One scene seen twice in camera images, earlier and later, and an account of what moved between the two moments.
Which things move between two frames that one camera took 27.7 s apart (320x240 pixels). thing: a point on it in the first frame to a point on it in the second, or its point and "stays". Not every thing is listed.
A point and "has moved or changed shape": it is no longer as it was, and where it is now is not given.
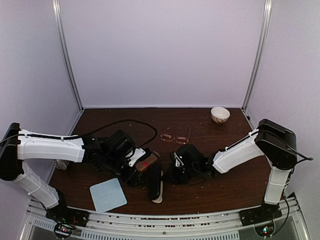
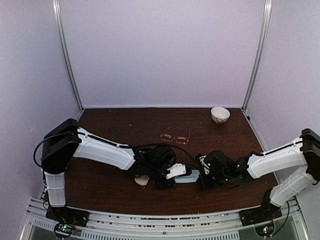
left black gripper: (131, 178) to (158, 185)
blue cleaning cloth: (107, 195) has moved or changed shape
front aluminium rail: (168, 225) stays
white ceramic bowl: (220, 114) stays
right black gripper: (173, 178) to (205, 185)
